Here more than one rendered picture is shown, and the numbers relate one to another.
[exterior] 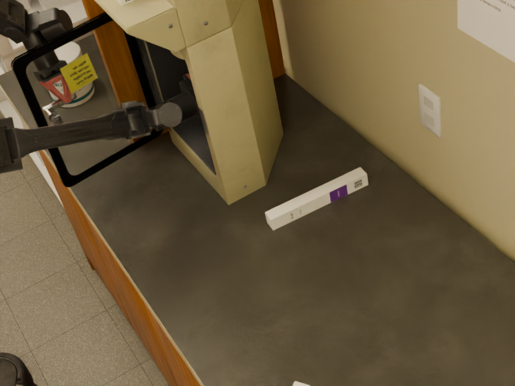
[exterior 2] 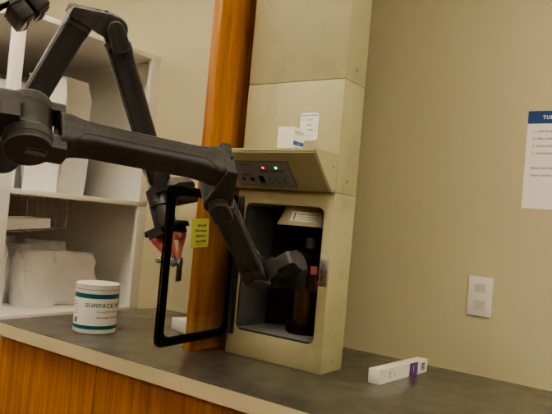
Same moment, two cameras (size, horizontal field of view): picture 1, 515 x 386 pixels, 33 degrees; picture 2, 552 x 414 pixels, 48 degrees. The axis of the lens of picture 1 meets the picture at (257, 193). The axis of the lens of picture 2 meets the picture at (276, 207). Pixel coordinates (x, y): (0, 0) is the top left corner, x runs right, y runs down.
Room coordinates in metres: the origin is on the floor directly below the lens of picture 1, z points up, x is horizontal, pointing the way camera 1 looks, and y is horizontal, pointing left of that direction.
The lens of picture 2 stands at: (0.30, 1.07, 1.31)
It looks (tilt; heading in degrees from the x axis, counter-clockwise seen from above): 2 degrees up; 327
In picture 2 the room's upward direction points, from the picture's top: 5 degrees clockwise
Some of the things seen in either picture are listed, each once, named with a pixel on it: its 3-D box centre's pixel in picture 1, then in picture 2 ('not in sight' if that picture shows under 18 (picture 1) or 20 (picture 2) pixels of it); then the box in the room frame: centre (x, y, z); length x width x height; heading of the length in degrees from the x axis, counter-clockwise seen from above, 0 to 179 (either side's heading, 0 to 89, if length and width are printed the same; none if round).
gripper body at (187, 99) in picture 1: (184, 105); (285, 276); (1.69, 0.12, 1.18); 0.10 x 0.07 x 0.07; 21
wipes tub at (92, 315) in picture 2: not in sight; (96, 305); (2.20, 0.47, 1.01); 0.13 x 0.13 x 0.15
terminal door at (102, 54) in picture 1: (93, 99); (199, 264); (1.78, 0.34, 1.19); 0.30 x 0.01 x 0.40; 117
